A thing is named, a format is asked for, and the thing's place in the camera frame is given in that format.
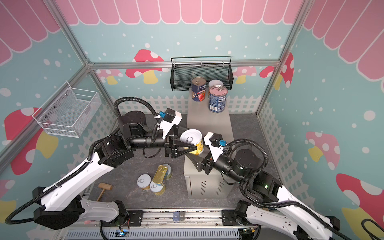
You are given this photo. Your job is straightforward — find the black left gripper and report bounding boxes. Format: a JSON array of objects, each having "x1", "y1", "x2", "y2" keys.
[{"x1": 128, "y1": 123, "x2": 197, "y2": 159}]

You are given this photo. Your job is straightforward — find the blue label tin can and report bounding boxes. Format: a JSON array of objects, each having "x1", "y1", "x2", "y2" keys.
[{"x1": 209, "y1": 85, "x2": 228, "y2": 113}]

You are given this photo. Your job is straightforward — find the dark blue red label can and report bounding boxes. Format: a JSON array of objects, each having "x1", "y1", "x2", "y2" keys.
[{"x1": 191, "y1": 77, "x2": 207, "y2": 102}]

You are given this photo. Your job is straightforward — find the orange green plastic-lid can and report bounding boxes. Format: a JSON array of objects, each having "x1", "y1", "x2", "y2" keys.
[{"x1": 209, "y1": 80, "x2": 224, "y2": 89}]

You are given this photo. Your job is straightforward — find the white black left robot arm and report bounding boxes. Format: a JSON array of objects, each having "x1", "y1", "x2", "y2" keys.
[{"x1": 33, "y1": 109, "x2": 197, "y2": 230}]

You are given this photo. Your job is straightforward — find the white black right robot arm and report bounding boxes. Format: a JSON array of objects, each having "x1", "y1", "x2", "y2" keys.
[{"x1": 187, "y1": 149, "x2": 341, "y2": 240}]

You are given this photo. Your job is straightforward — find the grey metal cabinet counter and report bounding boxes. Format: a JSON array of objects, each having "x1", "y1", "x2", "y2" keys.
[{"x1": 184, "y1": 91, "x2": 234, "y2": 199}]

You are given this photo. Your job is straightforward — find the green can white lid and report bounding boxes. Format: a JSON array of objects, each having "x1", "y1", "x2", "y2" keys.
[{"x1": 163, "y1": 164, "x2": 172, "y2": 181}]

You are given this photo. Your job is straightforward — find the gold rectangular spam tin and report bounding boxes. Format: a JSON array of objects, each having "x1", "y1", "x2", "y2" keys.
[{"x1": 153, "y1": 165, "x2": 168, "y2": 186}]

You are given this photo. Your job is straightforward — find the wooden mallet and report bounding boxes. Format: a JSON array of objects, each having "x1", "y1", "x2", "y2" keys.
[{"x1": 97, "y1": 183, "x2": 114, "y2": 202}]

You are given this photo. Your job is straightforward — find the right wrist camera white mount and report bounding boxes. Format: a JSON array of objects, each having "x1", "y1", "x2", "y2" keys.
[{"x1": 204, "y1": 132, "x2": 227, "y2": 163}]

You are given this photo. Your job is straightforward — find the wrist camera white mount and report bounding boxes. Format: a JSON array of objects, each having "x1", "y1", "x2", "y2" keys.
[
  {"x1": 158, "y1": 108, "x2": 182, "y2": 140},
  {"x1": 204, "y1": 132, "x2": 227, "y2": 163}
]

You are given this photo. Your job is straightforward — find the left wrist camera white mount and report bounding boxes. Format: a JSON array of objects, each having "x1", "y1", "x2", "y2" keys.
[{"x1": 158, "y1": 108, "x2": 182, "y2": 140}]

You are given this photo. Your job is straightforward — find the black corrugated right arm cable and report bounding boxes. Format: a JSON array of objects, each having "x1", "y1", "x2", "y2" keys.
[{"x1": 223, "y1": 138, "x2": 353, "y2": 240}]

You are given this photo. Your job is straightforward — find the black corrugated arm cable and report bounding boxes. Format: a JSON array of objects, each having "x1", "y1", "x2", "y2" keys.
[
  {"x1": 5, "y1": 96, "x2": 158, "y2": 225},
  {"x1": 223, "y1": 138, "x2": 353, "y2": 240}
]

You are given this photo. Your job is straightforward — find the small blue device on rail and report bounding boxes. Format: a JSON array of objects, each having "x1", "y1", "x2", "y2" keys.
[{"x1": 173, "y1": 211, "x2": 186, "y2": 223}]

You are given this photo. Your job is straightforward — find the black wire mesh basket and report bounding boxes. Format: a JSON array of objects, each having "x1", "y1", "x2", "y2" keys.
[{"x1": 170, "y1": 56, "x2": 234, "y2": 92}]

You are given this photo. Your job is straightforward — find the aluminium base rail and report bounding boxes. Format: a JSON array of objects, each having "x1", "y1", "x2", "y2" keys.
[{"x1": 59, "y1": 207, "x2": 304, "y2": 230}]

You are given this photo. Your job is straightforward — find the white slotted cable duct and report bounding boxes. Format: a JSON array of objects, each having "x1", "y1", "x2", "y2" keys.
[{"x1": 64, "y1": 229, "x2": 241, "y2": 240}]

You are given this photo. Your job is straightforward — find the white wire mesh basket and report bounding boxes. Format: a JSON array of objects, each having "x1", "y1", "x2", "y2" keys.
[{"x1": 32, "y1": 82, "x2": 102, "y2": 138}]

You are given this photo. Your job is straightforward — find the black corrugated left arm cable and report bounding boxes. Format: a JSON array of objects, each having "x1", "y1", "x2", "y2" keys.
[{"x1": 5, "y1": 96, "x2": 158, "y2": 225}]

